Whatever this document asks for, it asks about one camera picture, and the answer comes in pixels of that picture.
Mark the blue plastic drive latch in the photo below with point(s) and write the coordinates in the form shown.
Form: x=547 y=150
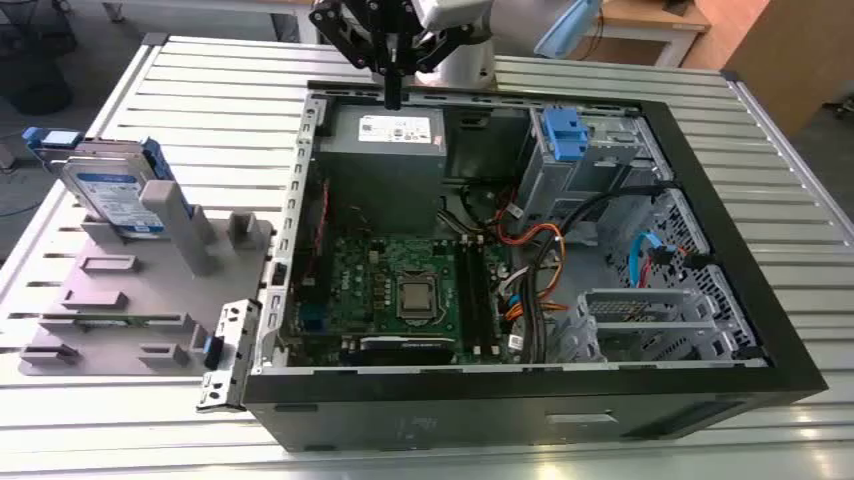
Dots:
x=566 y=132

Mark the grey power supply unit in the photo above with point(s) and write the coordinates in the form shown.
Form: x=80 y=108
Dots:
x=381 y=190

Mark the black graphics card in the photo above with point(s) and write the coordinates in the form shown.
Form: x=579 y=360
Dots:
x=401 y=350

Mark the green RAM stick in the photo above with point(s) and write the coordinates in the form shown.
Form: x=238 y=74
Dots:
x=107 y=320

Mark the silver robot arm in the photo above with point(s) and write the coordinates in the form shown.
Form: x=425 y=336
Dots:
x=467 y=65

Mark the black open PC case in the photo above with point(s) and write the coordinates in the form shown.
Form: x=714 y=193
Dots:
x=467 y=415

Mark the silver metal disk bay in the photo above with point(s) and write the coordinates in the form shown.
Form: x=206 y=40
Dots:
x=641 y=325

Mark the silver hinged slot bracket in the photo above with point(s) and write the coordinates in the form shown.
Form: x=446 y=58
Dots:
x=234 y=350

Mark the silver CPU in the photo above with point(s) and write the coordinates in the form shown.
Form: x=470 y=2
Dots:
x=417 y=296

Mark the grey metal drive cage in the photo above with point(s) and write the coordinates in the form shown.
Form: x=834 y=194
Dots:
x=587 y=180

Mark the blue black latch clip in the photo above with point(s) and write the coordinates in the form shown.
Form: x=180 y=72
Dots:
x=214 y=346

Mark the hard disk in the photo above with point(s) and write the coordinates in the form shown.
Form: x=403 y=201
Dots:
x=107 y=195

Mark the grey parts rack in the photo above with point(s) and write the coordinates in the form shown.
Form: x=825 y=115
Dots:
x=154 y=300

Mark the brown wooden cabinet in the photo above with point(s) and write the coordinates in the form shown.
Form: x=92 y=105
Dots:
x=788 y=50

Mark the white metal table frame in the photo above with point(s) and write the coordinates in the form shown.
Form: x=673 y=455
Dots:
x=309 y=27

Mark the black CPU socket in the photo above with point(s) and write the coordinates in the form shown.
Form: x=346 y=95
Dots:
x=415 y=274

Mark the wooden desk white frame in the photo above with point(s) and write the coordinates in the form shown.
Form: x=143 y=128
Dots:
x=654 y=20

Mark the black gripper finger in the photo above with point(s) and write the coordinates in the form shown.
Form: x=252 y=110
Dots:
x=441 y=55
x=347 y=40

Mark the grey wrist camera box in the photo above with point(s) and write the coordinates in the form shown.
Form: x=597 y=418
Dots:
x=447 y=12

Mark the green motherboard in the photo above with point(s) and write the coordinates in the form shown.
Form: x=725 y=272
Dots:
x=361 y=260

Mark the black chair base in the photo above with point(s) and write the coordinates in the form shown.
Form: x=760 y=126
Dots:
x=842 y=106

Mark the black RAM slot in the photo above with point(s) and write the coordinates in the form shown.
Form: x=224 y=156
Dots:
x=470 y=295

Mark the black mesh waste bin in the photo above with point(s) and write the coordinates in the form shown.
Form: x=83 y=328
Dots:
x=36 y=85

